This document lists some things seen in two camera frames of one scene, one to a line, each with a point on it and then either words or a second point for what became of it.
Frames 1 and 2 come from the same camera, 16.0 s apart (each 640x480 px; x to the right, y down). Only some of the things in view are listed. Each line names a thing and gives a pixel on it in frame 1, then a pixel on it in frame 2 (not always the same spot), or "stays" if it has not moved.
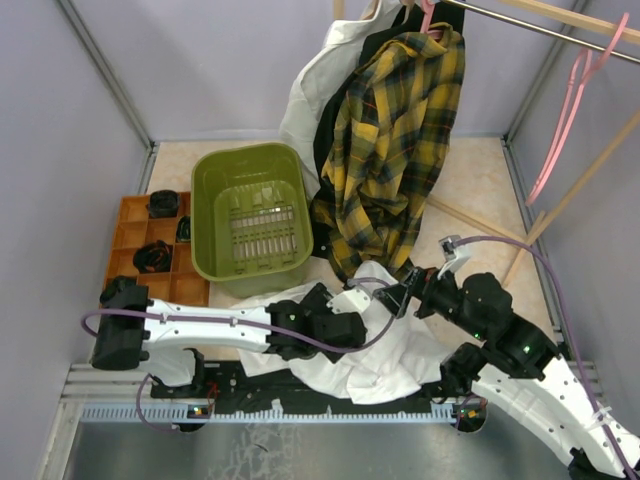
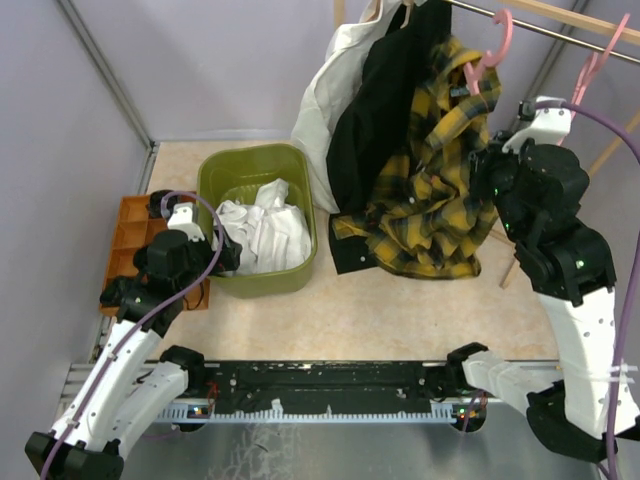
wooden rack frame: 608,27 stays
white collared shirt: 399,357 -> 273,235
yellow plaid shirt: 398,112 -> 429,222
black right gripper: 422,285 -> 482,160
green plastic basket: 251,216 stays
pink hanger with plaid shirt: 427,8 -> 487,61
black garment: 452,15 -> 372,129
